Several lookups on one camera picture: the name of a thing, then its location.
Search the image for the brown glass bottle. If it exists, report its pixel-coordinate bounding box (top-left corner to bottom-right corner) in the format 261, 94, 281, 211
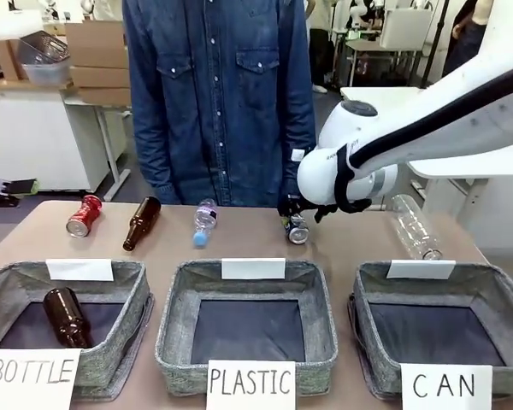
42, 287, 94, 349
122, 196, 162, 252

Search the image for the clear plastic bin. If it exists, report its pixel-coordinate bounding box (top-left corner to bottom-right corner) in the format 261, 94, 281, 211
15, 35, 72, 86

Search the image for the background grey desk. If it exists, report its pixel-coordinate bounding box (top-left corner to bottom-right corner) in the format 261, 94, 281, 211
345, 37, 433, 89

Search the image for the dark crushed can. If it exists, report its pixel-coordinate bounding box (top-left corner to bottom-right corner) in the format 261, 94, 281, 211
286, 213, 310, 246

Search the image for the white PLASTIC paper sign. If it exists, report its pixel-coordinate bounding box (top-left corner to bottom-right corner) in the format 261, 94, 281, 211
205, 359, 297, 410

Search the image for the white BOTTLE paper sign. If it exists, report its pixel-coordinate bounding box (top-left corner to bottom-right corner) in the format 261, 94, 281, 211
0, 348, 83, 410

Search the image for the blank white card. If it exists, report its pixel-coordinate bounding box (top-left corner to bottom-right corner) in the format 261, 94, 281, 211
221, 257, 286, 281
386, 259, 457, 280
45, 258, 115, 283

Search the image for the blue-capped plastic water bottle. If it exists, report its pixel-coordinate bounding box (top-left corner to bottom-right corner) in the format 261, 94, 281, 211
192, 198, 219, 249

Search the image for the background person in dark clothes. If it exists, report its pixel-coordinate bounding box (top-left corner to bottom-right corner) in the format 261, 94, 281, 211
441, 0, 489, 78

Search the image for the small cardboard box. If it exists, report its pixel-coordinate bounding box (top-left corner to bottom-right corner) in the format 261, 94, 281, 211
0, 38, 29, 83

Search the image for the grey basket labelled bottle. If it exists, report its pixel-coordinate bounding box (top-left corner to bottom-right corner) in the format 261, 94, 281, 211
0, 258, 155, 402

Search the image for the grey basket labelled can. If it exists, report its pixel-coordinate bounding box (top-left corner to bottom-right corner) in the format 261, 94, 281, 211
347, 260, 513, 401

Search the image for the white CAN paper sign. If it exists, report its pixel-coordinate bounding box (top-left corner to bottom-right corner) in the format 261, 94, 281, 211
400, 362, 494, 410

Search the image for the background standing person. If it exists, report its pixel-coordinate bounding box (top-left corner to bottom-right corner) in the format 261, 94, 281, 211
308, 0, 337, 94

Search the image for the red crushed can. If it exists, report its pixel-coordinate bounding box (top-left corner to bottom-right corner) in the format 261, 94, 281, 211
65, 194, 103, 238

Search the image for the person in denim shirt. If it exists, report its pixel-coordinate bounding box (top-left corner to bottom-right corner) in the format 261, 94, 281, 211
121, 0, 317, 207

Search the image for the flat cardboard box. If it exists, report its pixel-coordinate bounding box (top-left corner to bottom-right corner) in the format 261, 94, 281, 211
74, 86, 133, 107
69, 65, 132, 90

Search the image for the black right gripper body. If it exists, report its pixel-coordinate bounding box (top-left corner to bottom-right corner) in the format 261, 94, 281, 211
277, 192, 339, 224

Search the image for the large cardboard box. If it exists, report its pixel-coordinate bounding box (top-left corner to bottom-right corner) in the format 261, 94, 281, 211
64, 20, 131, 70

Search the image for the white side table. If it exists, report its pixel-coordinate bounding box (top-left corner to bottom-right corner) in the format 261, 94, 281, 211
0, 79, 133, 202

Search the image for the grey basket labelled plastic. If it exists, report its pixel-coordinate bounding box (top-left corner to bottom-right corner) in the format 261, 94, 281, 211
155, 258, 339, 397

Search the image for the clear uncapped plastic bottle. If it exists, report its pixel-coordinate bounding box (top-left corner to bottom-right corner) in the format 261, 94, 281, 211
391, 194, 444, 261

